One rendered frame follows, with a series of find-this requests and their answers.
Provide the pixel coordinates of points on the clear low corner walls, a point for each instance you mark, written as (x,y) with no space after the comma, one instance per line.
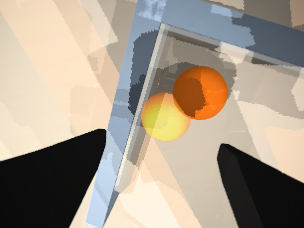
(163,31)

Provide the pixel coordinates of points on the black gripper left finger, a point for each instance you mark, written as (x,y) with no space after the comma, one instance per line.
(44,188)

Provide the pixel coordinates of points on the clear blue wall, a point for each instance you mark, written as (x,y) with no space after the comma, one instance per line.
(197,16)

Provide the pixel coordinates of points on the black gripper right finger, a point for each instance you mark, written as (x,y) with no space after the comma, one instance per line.
(260,196)

